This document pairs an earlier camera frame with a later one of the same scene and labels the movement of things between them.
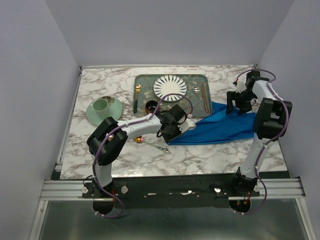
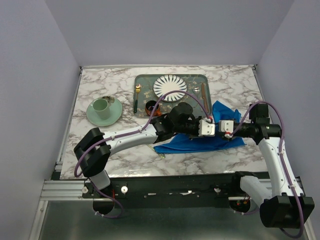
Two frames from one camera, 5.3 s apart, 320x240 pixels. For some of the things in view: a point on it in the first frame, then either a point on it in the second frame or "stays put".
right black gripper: [232, 96] to [222, 135]
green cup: [102, 108] stays put
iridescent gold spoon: [140, 139] to [161, 155]
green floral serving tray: [198, 91] stays put
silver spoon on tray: [196, 91] stays put
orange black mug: [150, 106] stays put
